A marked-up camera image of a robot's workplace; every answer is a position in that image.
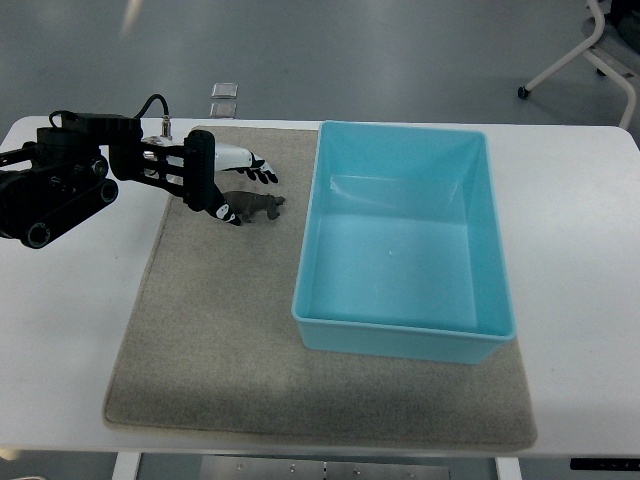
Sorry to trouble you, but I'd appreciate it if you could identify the white office chair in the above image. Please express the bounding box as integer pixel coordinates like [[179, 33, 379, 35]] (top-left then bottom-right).
[[517, 1, 639, 130]]

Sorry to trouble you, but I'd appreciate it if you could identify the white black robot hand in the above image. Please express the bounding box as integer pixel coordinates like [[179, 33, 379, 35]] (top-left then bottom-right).
[[182, 129, 279, 225]]

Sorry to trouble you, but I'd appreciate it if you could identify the metal table base plate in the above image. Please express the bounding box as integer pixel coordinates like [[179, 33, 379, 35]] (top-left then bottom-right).
[[199, 456, 451, 480]]

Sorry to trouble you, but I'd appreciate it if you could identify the black table control panel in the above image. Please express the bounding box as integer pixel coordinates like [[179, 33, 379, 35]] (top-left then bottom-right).
[[570, 458, 640, 472]]

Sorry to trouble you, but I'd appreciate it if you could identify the clear floor socket cover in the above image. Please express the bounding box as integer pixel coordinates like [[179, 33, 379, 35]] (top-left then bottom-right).
[[209, 101, 237, 119], [211, 82, 238, 99]]

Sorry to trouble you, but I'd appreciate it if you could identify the grey felt mat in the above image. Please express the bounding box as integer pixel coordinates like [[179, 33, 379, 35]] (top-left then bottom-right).
[[103, 127, 537, 451]]

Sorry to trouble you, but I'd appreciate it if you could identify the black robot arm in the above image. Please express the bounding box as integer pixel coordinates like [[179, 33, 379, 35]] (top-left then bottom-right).
[[1, 93, 183, 249]]

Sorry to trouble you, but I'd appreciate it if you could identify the clear floor socket cover lower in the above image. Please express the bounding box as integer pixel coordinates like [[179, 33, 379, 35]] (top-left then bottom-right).
[[209, 101, 237, 119]]

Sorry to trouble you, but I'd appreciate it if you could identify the brown toy hippo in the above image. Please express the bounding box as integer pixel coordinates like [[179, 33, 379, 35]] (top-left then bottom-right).
[[224, 191, 286, 223]]

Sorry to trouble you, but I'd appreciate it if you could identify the blue plastic box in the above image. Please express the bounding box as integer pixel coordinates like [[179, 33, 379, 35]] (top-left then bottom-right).
[[292, 121, 516, 364]]

